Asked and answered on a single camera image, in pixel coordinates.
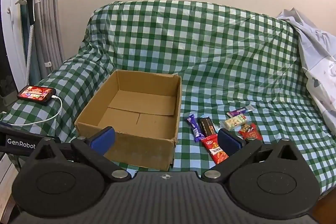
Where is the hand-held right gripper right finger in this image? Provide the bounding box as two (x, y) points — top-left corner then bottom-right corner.
(201, 128), (302, 182)

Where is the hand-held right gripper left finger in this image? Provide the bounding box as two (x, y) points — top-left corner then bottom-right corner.
(26, 126), (132, 183)

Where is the red snack packet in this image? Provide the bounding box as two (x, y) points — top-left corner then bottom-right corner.
(201, 134), (229, 165)

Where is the green white rice cracker packet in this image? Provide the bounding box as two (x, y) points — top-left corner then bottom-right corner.
(219, 114), (248, 131)

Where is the red black bar packet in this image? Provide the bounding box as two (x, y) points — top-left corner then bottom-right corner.
(244, 126), (264, 141)

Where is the dark brown cracker packet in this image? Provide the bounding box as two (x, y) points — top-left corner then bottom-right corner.
(197, 116), (218, 137)

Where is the purple white long packet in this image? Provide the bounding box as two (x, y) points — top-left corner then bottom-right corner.
(227, 105), (255, 118)

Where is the purple chocolate bar packet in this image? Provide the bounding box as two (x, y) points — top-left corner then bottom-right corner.
(187, 114), (203, 142)

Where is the brown cardboard box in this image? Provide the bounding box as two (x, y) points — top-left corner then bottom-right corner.
(74, 70), (182, 171)

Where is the white side cabinet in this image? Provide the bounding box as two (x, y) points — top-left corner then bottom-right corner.
(0, 154), (19, 205)

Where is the black smartphone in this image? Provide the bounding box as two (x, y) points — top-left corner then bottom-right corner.
(17, 85), (57, 106)

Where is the green checked cloth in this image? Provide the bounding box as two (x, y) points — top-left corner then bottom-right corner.
(0, 0), (336, 193)

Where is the grey curtain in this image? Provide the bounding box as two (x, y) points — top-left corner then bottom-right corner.
(21, 0), (63, 83)

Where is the white patterned cloth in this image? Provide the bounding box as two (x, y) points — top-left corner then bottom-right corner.
(277, 7), (336, 130)

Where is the white charging cable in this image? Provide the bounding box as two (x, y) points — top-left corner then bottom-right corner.
(10, 95), (63, 127)

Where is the white door frame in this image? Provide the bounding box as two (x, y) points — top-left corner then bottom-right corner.
(0, 0), (30, 88)

